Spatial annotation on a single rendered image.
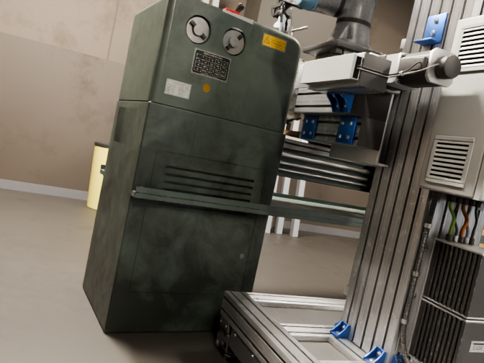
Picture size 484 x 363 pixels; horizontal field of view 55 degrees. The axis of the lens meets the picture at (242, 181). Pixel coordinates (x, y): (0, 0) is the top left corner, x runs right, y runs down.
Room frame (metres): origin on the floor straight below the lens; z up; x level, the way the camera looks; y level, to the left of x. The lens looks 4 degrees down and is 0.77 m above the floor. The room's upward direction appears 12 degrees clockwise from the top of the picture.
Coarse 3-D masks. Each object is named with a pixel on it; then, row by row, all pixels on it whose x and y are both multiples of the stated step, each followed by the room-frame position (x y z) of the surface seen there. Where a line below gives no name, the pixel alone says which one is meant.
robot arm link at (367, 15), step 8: (344, 0) 1.55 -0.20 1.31; (352, 0) 1.55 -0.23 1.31; (360, 0) 1.55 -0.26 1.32; (368, 0) 1.56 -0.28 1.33; (376, 0) 1.58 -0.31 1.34; (344, 8) 1.56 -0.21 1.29; (352, 8) 1.56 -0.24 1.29; (360, 8) 1.55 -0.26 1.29; (368, 8) 1.56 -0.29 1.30; (336, 16) 1.59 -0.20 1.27; (344, 16) 1.57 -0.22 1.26; (352, 16) 1.55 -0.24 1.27; (360, 16) 1.55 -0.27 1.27; (368, 16) 1.56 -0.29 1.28
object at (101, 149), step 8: (96, 144) 3.92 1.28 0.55; (104, 144) 3.87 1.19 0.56; (96, 152) 3.91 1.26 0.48; (104, 152) 3.87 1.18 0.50; (96, 160) 3.90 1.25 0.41; (104, 160) 3.87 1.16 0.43; (96, 168) 3.90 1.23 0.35; (96, 176) 3.89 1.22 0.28; (96, 184) 3.89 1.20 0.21; (96, 192) 3.89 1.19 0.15; (88, 200) 3.95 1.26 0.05; (96, 200) 3.89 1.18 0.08; (96, 208) 3.89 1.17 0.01
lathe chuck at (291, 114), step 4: (300, 60) 2.14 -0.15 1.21; (304, 60) 2.18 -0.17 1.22; (300, 64) 2.11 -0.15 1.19; (304, 64) 2.13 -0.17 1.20; (296, 92) 2.07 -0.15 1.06; (292, 96) 2.06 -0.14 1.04; (296, 96) 2.07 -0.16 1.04; (292, 100) 2.07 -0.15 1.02; (292, 104) 2.08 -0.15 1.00; (292, 108) 2.10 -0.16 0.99; (288, 112) 2.11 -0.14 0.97; (292, 112) 2.12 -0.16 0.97; (288, 116) 2.13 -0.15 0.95; (292, 116) 2.14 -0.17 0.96; (296, 116) 2.14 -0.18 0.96
